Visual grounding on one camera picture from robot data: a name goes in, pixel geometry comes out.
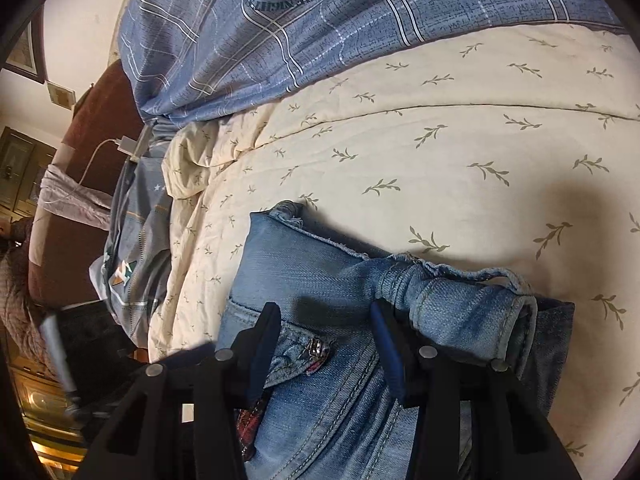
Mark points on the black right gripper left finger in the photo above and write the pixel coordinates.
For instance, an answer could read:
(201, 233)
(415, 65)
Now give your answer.
(230, 380)

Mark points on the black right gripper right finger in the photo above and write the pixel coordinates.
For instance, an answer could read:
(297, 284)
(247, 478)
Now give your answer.
(419, 376)

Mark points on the blue denim jeans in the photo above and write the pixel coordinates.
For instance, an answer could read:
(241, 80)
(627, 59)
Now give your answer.
(329, 412)

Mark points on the grey-blue patterned pillow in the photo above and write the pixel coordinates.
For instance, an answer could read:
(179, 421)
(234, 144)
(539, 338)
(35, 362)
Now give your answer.
(132, 274)

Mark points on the dark red headboard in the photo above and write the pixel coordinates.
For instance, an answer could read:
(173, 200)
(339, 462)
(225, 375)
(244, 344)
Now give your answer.
(61, 251)

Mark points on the cream leaf-print quilt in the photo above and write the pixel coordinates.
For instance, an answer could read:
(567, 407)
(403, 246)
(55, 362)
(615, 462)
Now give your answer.
(515, 147)

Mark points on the light pink cloth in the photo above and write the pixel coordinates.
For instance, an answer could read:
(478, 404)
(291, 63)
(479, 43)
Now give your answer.
(64, 197)

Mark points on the dark wooden cabinet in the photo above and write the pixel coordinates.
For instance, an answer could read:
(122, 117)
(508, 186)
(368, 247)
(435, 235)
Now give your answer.
(23, 163)

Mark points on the blue plaid pillow with crest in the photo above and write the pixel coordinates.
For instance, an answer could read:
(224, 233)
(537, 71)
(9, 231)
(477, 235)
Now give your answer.
(190, 60)

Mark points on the white charger with cable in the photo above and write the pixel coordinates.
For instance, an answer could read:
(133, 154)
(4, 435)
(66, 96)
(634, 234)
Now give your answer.
(133, 148)

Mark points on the framed wall picture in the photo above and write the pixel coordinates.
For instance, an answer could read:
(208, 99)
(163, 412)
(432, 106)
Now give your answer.
(27, 56)

